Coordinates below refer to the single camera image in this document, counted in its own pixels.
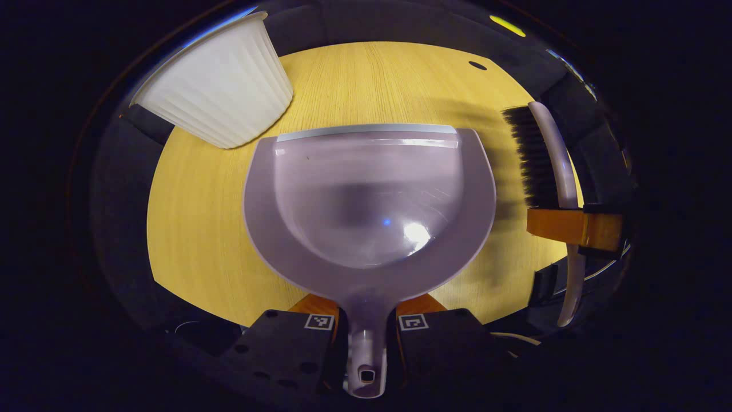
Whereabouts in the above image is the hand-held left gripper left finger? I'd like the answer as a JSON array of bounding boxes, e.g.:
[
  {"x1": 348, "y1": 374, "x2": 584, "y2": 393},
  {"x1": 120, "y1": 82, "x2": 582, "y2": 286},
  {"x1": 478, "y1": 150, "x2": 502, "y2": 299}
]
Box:
[{"x1": 219, "y1": 293, "x2": 348, "y2": 398}]

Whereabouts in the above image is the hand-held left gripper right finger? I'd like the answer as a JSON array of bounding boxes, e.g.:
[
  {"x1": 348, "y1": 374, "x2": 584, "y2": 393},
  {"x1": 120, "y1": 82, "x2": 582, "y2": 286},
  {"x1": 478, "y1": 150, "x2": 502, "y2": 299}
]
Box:
[{"x1": 387, "y1": 293, "x2": 501, "y2": 397}]

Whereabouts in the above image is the small lilac broom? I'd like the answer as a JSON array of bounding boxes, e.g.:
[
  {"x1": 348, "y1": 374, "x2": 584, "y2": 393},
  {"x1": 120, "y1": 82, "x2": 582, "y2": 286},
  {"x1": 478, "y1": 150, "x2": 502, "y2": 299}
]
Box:
[{"x1": 502, "y1": 101, "x2": 587, "y2": 328}]

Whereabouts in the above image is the small lilac dustpan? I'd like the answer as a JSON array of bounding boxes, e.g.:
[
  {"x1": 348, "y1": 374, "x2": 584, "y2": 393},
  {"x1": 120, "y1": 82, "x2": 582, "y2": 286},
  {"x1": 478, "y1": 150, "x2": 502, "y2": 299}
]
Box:
[{"x1": 242, "y1": 123, "x2": 498, "y2": 399}]

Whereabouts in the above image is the white ribbed garbage bin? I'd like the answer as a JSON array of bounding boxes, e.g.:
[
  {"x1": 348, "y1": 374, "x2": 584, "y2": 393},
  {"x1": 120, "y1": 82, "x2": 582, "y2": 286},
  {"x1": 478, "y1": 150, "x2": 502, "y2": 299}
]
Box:
[{"x1": 130, "y1": 11, "x2": 295, "y2": 150}]

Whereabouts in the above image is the wooden desktop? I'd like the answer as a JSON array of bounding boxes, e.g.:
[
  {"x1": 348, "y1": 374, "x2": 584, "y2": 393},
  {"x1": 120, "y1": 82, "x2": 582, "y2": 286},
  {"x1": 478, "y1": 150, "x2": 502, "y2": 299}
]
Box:
[{"x1": 146, "y1": 41, "x2": 585, "y2": 327}]

